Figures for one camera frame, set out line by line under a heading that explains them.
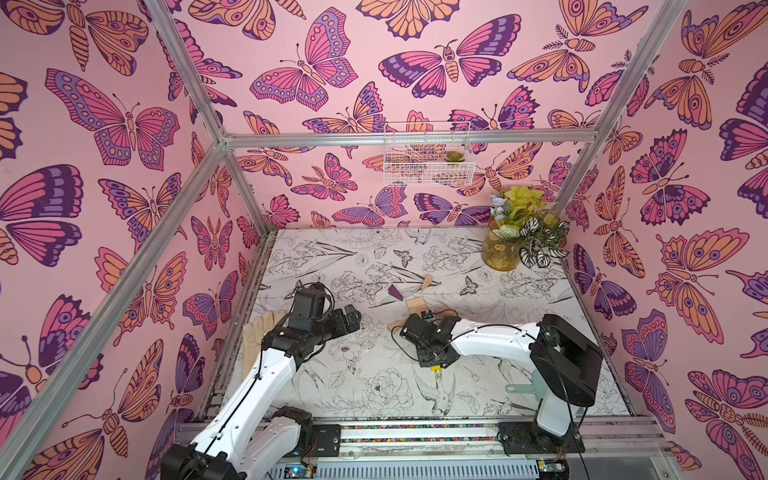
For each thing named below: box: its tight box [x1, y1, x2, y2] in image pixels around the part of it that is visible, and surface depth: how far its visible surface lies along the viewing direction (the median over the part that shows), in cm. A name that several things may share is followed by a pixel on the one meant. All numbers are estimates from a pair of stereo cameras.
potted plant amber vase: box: [481, 186, 571, 271], surface depth 97 cm
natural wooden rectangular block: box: [406, 298, 428, 315], surface depth 100 cm
